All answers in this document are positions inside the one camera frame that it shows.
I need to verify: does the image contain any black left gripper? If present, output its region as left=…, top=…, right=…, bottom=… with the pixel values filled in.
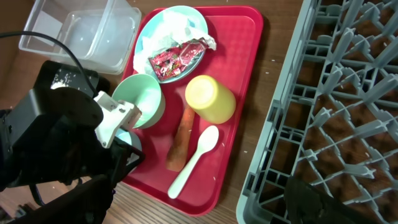
left=27, top=136, right=146, bottom=224

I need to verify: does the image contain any grey dishwasher rack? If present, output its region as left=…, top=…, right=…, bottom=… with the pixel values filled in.
left=236, top=0, right=397, bottom=223

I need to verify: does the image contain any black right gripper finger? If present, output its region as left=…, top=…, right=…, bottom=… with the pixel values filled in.
left=284, top=176, right=376, bottom=224

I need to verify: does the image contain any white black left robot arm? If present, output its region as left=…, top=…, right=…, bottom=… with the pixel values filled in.
left=1, top=76, right=145, bottom=223

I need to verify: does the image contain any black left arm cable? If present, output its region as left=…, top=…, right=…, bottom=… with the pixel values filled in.
left=0, top=30, right=100, bottom=99

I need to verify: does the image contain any yellow plastic cup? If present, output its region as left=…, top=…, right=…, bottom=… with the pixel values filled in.
left=185, top=75, right=236, bottom=124

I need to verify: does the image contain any orange carrot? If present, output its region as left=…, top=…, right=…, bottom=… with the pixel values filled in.
left=165, top=105, right=195, bottom=172

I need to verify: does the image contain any white plastic spoon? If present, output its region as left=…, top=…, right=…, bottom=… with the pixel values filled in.
left=167, top=125, right=220, bottom=199

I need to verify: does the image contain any light blue bowl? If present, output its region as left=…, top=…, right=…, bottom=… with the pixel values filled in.
left=116, top=129, right=142, bottom=164

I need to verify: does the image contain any red snack wrapper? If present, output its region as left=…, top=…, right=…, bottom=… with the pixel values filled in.
left=149, top=38, right=209, bottom=81

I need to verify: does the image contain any white tissue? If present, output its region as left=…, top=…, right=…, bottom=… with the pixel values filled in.
left=132, top=9, right=217, bottom=75

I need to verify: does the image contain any light blue plate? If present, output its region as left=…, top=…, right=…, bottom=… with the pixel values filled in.
left=133, top=5, right=209, bottom=84

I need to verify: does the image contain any black waste tray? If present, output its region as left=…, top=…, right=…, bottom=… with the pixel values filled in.
left=34, top=60, right=110, bottom=98

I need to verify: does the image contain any mint green bowl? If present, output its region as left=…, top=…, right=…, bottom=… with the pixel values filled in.
left=112, top=73, right=165, bottom=129

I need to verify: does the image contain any clear plastic bin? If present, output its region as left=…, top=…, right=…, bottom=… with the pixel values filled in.
left=24, top=0, right=142, bottom=75

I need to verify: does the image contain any white rice pile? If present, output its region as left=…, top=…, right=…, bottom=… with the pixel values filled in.
left=50, top=73, right=72, bottom=90

